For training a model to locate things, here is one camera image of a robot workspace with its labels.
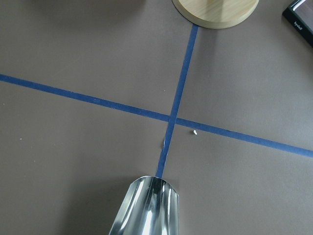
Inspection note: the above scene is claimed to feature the metal ice scoop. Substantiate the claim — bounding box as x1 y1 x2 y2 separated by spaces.
109 176 179 235

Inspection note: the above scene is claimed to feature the wooden stand with round base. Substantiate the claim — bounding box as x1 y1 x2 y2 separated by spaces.
173 0 259 29

